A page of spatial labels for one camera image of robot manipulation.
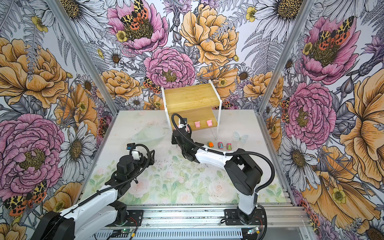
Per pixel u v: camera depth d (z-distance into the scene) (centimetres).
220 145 99
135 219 73
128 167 66
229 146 98
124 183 60
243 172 48
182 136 65
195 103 79
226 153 52
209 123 91
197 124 91
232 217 74
